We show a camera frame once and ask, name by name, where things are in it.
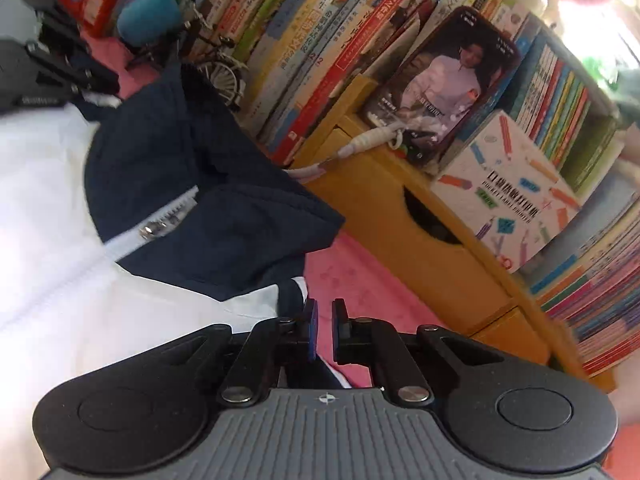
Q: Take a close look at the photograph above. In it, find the black smartphone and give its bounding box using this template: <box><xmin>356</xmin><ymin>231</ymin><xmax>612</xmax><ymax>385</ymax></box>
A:
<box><xmin>362</xmin><ymin>6</ymin><xmax>521</xmax><ymax>168</ymax></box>

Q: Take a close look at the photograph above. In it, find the white and navy jacket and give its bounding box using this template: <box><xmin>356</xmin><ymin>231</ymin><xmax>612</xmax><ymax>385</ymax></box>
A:
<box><xmin>0</xmin><ymin>62</ymin><xmax>353</xmax><ymax>480</ymax></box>

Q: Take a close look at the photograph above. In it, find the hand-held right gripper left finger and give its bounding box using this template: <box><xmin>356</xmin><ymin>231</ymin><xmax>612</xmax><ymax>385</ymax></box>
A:
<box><xmin>142</xmin><ymin>299</ymin><xmax>321</xmax><ymax>406</ymax></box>

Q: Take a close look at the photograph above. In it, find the row of green spined books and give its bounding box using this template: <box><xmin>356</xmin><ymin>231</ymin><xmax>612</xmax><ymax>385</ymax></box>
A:
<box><xmin>440</xmin><ymin>0</ymin><xmax>626</xmax><ymax>186</ymax></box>

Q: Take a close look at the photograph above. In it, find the wooden drawer organizer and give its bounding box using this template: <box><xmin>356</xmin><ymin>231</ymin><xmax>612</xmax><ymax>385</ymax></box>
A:
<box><xmin>290</xmin><ymin>75</ymin><xmax>618</xmax><ymax>393</ymax></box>

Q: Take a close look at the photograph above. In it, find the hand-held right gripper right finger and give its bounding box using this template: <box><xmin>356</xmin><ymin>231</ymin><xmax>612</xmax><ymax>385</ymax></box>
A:
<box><xmin>331</xmin><ymin>299</ymin><xmax>506</xmax><ymax>407</ymax></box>

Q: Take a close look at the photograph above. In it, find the miniature bicycle model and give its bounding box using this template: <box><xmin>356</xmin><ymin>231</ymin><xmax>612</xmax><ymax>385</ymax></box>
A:
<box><xmin>125</xmin><ymin>7</ymin><xmax>251</xmax><ymax>108</ymax></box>

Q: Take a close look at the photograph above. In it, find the pink rabbit print blanket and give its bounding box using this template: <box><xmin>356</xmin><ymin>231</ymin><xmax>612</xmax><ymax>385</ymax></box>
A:
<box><xmin>75</xmin><ymin>30</ymin><xmax>640</xmax><ymax>480</ymax></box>

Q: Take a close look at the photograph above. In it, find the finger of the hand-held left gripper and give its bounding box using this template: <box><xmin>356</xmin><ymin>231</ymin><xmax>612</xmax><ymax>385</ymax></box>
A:
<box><xmin>37</xmin><ymin>7</ymin><xmax>94</xmax><ymax>59</ymax></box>
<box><xmin>27</xmin><ymin>42</ymin><xmax>121</xmax><ymax>99</ymax></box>

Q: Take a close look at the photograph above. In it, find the white box with pencil print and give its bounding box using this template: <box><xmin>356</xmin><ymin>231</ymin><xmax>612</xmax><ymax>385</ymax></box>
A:
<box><xmin>431</xmin><ymin>110</ymin><xmax>583</xmax><ymax>273</ymax></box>

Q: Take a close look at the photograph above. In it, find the row of colourful picture books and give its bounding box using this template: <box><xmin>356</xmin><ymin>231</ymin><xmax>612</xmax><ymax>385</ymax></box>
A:
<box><xmin>170</xmin><ymin>0</ymin><xmax>441</xmax><ymax>166</ymax></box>

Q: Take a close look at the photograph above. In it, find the green plant toy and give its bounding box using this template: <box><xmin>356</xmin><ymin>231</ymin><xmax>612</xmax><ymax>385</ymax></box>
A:
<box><xmin>580</xmin><ymin>52</ymin><xmax>623</xmax><ymax>86</ymax></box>

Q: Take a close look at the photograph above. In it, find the blue plush ball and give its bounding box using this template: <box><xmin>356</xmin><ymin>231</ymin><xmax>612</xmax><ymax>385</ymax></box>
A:
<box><xmin>117</xmin><ymin>0</ymin><xmax>181</xmax><ymax>45</ymax></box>

